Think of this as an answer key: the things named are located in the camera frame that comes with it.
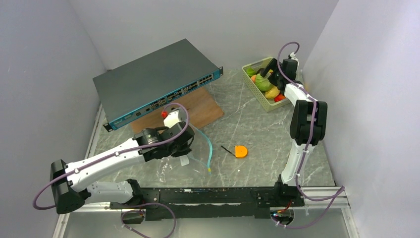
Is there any green cabbage toy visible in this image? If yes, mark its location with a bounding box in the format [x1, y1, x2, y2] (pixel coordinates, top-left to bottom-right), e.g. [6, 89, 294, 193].
[254, 74, 274, 92]

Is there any clear zip top bag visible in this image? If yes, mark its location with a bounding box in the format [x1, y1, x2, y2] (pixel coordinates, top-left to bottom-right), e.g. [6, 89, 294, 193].
[157, 124, 213, 187]

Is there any yellow lemon toy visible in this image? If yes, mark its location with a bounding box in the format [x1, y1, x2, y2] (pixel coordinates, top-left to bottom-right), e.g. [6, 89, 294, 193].
[264, 86, 280, 99]

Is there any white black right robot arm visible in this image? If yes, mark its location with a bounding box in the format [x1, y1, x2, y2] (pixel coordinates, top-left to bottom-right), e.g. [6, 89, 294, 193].
[261, 59, 327, 206]

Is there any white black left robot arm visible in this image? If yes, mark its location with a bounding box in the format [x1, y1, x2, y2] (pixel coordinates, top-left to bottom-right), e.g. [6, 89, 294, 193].
[51, 122, 195, 214]

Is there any dark purple mangosteen toy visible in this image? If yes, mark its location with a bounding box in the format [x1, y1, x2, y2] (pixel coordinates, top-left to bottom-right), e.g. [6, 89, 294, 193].
[256, 68, 265, 74]

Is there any green starfruit toy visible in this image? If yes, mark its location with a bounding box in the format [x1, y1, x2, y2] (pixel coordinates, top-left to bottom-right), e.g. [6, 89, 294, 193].
[245, 67, 257, 77]

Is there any red orange mango toy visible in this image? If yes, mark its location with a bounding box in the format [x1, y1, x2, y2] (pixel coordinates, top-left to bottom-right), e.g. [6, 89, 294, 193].
[274, 94, 286, 102]

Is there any pale green plastic basket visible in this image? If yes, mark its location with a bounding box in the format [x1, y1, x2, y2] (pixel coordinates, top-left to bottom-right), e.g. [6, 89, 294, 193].
[241, 57, 291, 112]

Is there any wooden board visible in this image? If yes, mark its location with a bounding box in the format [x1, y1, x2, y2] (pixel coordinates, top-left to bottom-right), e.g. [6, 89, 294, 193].
[130, 87, 224, 133]

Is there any orange tape measure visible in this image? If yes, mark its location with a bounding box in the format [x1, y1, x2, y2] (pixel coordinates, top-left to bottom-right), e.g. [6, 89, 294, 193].
[221, 145, 248, 159]

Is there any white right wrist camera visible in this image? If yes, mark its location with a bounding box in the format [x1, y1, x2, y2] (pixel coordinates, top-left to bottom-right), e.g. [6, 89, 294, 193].
[288, 52, 300, 66]

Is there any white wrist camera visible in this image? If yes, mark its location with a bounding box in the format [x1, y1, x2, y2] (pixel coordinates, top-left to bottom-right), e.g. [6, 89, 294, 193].
[288, 52, 300, 66]
[161, 109, 186, 128]

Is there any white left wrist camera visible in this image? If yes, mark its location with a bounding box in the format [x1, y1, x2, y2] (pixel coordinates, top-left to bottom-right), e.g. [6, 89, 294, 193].
[161, 109, 186, 128]

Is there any black aluminium base frame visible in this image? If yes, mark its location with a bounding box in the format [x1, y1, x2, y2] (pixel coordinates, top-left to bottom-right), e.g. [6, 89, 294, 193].
[52, 98, 358, 238]

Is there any grey blue network switch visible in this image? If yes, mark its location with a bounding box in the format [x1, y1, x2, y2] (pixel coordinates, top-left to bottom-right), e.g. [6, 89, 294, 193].
[93, 39, 223, 132]

